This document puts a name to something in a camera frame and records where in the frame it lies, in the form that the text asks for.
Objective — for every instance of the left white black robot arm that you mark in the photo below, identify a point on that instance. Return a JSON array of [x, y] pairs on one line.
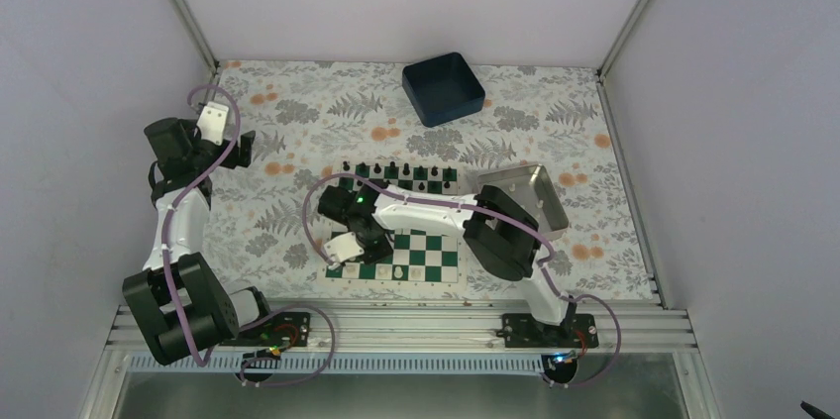
[[177, 301]]

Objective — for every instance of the green white chess board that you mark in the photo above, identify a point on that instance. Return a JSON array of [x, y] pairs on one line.
[[437, 253]]

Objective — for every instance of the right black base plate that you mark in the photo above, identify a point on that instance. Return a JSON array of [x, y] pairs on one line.
[[522, 331]]

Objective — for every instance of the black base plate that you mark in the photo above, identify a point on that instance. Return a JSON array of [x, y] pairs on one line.
[[522, 331], [289, 329]]

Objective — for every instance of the aluminium rail frame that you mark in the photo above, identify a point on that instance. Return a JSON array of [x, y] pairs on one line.
[[419, 359]]

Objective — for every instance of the floral patterned table mat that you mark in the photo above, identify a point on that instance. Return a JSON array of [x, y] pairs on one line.
[[309, 116]]

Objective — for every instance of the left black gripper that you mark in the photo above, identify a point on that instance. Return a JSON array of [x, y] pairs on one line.
[[230, 160]]

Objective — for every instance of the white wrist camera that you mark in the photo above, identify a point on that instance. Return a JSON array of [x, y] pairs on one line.
[[342, 248], [212, 123]]

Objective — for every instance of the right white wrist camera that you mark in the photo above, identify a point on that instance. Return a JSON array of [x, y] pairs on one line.
[[342, 248]]

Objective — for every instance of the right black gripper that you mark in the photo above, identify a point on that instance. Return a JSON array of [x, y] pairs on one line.
[[383, 252]]

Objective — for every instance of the metal tray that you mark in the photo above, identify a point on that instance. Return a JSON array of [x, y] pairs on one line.
[[531, 186]]

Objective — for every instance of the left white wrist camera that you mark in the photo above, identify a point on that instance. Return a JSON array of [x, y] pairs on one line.
[[212, 123]]

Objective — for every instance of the dark blue square bin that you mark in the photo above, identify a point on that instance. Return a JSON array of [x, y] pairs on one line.
[[442, 89]]

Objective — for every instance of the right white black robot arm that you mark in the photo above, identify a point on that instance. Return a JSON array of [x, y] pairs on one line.
[[502, 236]]

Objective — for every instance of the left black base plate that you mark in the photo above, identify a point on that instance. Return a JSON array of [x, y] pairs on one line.
[[289, 329]]

